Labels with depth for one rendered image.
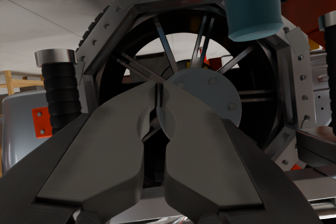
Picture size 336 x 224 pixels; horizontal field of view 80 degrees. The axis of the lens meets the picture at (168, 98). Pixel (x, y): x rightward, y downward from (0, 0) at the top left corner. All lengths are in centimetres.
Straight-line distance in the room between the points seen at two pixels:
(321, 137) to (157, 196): 23
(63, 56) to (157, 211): 23
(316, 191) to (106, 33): 46
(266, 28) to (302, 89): 21
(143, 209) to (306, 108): 40
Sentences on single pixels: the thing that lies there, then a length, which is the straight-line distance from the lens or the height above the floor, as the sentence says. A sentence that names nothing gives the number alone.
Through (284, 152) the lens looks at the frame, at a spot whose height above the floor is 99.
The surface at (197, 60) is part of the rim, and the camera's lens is 56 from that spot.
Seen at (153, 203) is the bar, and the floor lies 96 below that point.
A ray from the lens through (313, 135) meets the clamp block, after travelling 35.
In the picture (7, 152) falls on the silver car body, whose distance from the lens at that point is 124.
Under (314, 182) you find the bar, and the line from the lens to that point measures 34.
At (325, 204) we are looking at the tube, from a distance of 37.
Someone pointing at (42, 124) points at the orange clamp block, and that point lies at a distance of 54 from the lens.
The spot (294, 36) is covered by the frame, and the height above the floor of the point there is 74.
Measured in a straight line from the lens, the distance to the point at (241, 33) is 37.
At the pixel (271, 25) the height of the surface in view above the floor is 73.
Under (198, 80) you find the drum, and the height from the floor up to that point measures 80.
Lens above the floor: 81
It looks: 3 degrees up
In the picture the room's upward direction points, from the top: 172 degrees clockwise
